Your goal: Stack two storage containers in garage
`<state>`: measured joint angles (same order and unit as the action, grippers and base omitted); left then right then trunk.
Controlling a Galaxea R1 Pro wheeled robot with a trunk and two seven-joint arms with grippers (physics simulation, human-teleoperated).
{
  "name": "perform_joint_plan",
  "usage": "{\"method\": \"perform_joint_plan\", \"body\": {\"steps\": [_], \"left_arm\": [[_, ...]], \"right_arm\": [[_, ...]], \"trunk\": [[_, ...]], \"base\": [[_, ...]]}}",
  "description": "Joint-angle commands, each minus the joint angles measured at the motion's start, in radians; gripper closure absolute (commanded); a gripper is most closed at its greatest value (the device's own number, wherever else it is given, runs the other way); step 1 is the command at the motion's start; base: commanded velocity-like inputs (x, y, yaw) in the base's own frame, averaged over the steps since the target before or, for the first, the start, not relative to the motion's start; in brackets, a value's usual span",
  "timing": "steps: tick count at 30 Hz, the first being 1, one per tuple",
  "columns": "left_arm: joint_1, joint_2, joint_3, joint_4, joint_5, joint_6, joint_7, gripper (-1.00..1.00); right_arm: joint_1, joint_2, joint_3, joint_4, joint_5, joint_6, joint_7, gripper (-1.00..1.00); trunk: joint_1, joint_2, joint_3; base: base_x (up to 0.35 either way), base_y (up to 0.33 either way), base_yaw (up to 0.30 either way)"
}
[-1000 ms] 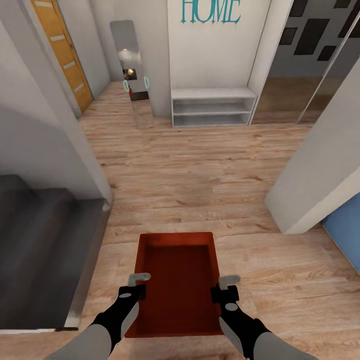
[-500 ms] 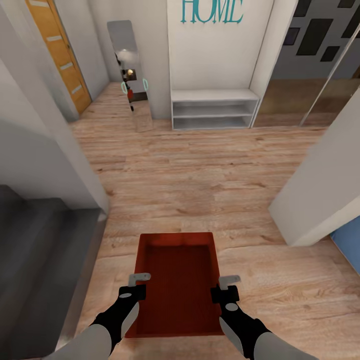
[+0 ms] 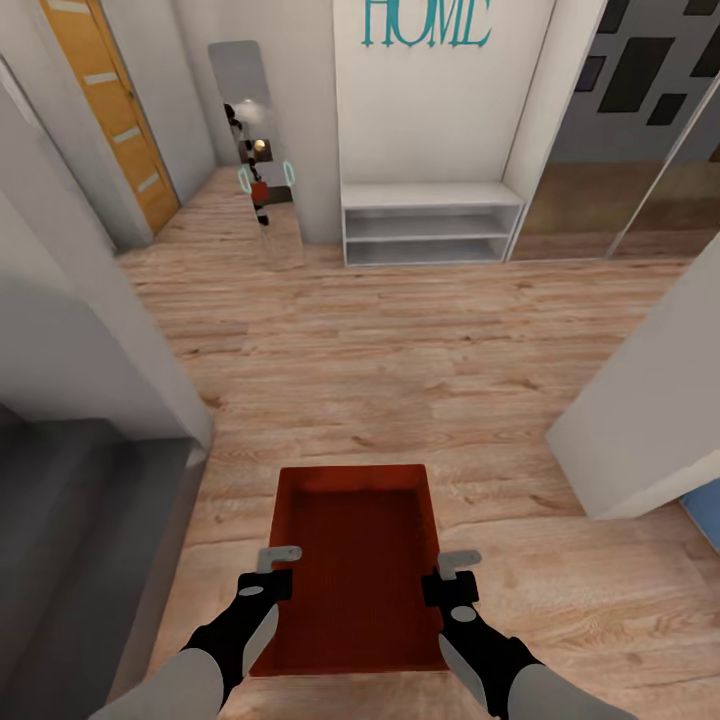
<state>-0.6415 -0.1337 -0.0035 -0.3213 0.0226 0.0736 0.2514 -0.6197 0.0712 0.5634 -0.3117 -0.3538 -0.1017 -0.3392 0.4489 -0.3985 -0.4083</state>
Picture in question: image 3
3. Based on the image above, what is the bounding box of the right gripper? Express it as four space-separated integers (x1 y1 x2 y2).
421 571 479 607

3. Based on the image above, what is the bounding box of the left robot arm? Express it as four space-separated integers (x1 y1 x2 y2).
87 545 302 720

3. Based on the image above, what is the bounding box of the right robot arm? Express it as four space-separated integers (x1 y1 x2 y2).
421 549 639 720

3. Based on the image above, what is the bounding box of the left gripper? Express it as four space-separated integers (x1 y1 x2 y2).
238 569 293 601

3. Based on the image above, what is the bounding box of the storage box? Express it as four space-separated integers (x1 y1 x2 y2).
248 464 450 677

